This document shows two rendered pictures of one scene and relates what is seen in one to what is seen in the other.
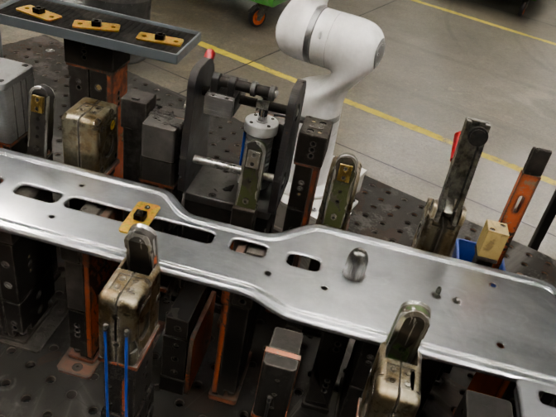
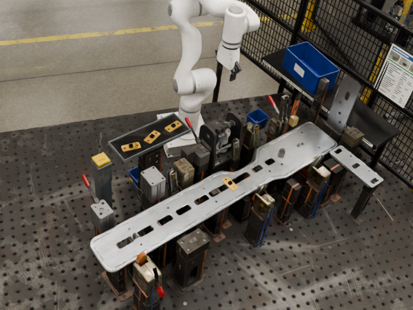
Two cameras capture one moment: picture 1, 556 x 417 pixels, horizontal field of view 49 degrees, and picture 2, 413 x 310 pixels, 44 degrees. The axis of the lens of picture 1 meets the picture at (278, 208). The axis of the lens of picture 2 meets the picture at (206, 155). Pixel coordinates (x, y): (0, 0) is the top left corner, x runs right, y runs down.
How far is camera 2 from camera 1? 1.95 m
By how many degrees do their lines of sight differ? 40
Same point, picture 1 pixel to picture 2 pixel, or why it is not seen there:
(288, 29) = (186, 88)
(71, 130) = (187, 175)
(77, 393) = (228, 242)
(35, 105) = (174, 177)
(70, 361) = (216, 238)
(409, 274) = (287, 144)
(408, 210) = (211, 111)
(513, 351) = (322, 146)
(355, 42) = (211, 80)
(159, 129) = (206, 155)
